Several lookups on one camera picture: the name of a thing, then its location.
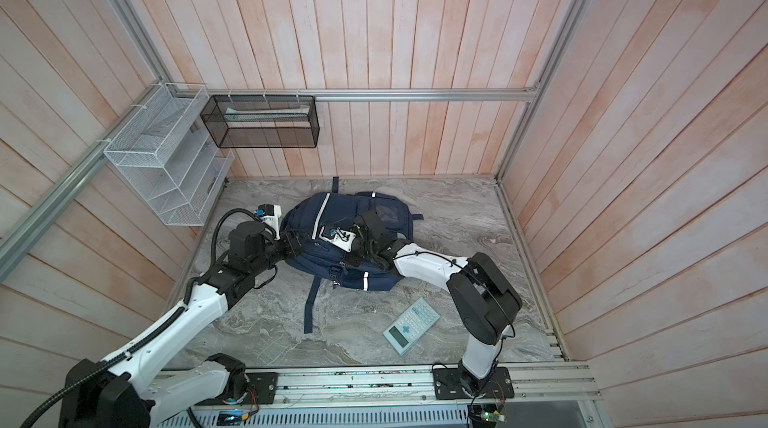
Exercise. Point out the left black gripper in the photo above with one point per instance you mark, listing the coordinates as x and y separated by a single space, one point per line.
293 246

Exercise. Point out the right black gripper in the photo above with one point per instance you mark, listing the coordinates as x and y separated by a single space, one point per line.
353 259

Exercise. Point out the navy blue student backpack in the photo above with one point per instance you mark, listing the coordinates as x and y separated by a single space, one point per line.
323 261

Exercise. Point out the teal calculator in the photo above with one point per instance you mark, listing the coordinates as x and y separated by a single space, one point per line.
411 326

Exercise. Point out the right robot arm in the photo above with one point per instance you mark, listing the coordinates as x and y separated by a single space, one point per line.
483 297

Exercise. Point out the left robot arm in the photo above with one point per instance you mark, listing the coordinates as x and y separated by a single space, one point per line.
122 390

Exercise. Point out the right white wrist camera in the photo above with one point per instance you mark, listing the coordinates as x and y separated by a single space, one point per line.
341 239

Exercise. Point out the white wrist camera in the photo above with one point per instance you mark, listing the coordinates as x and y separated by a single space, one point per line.
341 239
271 215

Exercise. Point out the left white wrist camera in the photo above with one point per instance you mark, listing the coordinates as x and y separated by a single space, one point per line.
271 215

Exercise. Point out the black mesh wire basket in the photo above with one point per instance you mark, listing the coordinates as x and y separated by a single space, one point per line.
262 121

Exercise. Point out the aluminium mounting rail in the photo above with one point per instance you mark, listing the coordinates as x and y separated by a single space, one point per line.
368 386

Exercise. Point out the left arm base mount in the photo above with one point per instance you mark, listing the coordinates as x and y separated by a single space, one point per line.
243 386

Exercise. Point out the white wire shelf rack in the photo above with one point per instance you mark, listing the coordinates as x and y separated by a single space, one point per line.
169 160

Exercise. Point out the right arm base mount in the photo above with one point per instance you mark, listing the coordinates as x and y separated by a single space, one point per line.
458 383

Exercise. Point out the aluminium frame horizontal bar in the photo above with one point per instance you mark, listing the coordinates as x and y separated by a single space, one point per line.
393 95

